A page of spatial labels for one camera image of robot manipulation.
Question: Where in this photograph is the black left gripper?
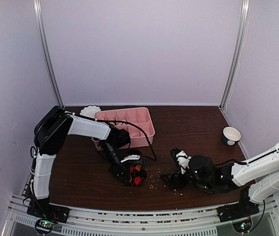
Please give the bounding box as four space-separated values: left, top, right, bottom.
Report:
101 141 131 185

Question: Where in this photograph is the black red argyle sock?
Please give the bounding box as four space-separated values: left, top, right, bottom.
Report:
124 149 147 186

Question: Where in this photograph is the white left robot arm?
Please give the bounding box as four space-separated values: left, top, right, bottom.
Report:
31 106 147 218

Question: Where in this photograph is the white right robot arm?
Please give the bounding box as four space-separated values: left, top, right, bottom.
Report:
160 143 279 217

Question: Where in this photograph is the pink divided organizer tray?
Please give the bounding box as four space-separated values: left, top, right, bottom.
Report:
95 107 155 149

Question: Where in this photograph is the white scalloped ceramic bowl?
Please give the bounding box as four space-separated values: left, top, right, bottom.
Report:
80 105 101 118

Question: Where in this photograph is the white dark blue cup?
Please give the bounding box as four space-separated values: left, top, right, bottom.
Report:
222 126 242 146

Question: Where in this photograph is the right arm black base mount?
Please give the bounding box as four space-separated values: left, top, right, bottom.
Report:
217 201 259 222

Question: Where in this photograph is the front aluminium rail base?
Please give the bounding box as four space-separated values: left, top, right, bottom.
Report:
0 195 279 236

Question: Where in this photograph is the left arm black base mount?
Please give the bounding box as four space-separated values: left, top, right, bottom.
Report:
27 196 70 223

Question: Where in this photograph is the left aluminium frame post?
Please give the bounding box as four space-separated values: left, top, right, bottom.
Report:
33 0 64 108

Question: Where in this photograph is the aluminium frame post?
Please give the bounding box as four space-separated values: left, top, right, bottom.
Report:
220 0 251 112
33 0 64 108

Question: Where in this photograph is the right aluminium frame post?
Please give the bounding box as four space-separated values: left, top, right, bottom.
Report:
220 0 251 112

